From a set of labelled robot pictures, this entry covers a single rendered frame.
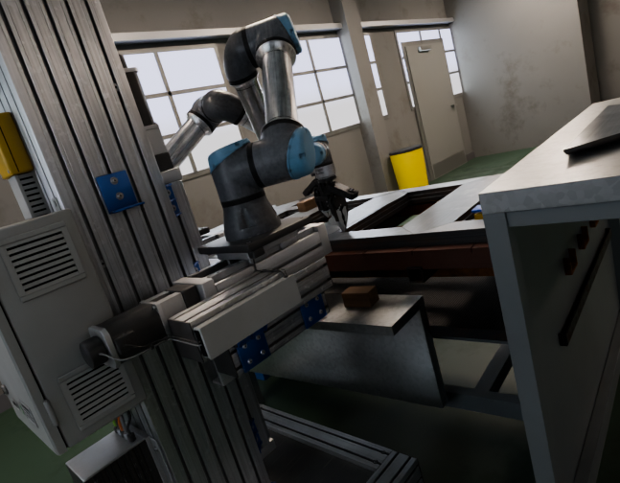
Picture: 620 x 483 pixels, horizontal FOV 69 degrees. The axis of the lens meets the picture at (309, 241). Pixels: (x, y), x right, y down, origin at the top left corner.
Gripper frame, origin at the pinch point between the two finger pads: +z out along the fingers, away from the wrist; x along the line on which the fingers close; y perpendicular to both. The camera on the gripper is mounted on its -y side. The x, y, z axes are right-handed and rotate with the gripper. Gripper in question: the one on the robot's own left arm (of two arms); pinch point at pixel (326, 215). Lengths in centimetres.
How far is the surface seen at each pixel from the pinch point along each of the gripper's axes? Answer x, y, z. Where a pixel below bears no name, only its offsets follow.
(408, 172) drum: 379, -163, 47
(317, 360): -46, 14, 46
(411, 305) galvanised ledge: -48, 63, 19
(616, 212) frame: -74, 120, -12
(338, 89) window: 351, -218, -80
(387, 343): -46, 48, 35
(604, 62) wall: 738, 17, -14
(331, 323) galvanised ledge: -61, 41, 20
